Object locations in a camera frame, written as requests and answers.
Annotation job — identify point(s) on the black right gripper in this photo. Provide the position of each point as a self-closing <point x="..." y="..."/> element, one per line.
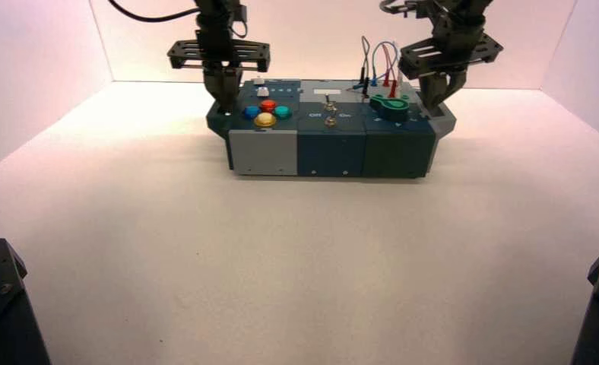
<point x="450" y="53"/>

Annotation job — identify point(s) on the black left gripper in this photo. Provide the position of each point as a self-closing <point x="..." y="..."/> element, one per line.
<point x="218" y="53"/>

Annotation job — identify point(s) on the blue grey task board box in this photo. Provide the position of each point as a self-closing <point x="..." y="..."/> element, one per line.
<point x="329" y="146"/>

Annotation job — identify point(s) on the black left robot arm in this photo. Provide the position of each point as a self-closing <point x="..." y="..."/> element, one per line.
<point x="216" y="15"/>

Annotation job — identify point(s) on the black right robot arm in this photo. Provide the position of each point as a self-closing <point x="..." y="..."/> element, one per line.
<point x="455" y="12"/>

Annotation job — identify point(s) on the white slider knob down arrow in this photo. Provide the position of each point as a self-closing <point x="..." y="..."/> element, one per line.
<point x="258" y="81"/>

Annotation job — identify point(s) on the blue round push button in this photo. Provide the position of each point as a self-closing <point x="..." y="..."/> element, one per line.
<point x="252" y="112"/>

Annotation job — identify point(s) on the white slider knob up arrow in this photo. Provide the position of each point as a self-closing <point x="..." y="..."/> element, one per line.
<point x="263" y="91"/>

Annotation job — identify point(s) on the red round push button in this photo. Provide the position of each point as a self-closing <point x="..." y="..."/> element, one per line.
<point x="268" y="106"/>

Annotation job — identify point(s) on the yellow round push button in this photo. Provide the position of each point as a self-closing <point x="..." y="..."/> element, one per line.
<point x="264" y="120"/>

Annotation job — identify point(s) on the green teardrop rotary knob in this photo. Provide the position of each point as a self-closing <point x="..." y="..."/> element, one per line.
<point x="389" y="107"/>

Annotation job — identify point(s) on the green round push button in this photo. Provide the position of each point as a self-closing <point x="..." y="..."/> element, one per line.
<point x="282" y="112"/>

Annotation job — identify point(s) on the white rectangular display window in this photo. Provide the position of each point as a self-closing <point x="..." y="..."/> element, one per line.
<point x="327" y="92"/>

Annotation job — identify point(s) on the metal toggle switch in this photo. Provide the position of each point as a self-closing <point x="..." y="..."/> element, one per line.
<point x="329" y="106"/>
<point x="330" y="121"/>

